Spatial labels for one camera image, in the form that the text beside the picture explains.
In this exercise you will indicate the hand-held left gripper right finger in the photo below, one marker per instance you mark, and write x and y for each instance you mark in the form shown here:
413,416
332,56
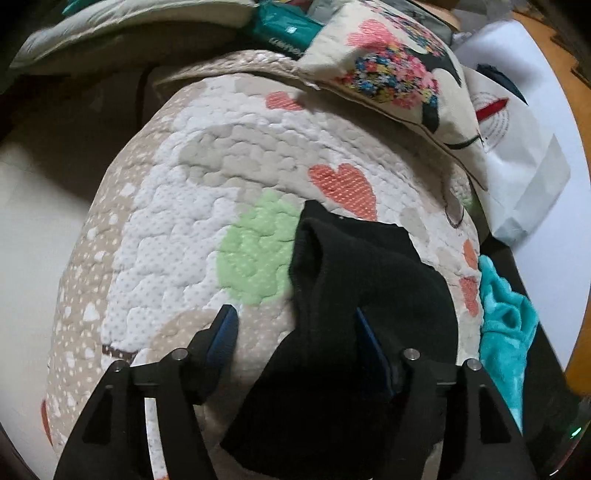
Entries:
369,350

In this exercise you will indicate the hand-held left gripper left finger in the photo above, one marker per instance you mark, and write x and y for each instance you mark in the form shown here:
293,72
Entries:
224,332

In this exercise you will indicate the black pants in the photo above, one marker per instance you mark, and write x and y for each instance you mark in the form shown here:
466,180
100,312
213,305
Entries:
346,277

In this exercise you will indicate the teal fleece blanket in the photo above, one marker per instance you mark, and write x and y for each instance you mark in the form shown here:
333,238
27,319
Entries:
503,332

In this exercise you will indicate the quilted heart-print blanket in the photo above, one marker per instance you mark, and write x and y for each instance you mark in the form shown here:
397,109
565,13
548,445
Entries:
184,207

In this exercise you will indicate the white paper shopping bag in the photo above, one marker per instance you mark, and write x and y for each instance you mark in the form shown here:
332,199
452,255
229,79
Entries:
521,152

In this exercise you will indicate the floral print cushion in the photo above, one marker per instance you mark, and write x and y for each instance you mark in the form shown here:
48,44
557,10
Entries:
392,78

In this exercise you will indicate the green wet wipes pack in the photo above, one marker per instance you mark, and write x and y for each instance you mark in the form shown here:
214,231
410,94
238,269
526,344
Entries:
281,27

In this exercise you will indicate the beige padded mat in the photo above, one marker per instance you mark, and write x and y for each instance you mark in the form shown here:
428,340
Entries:
115,32

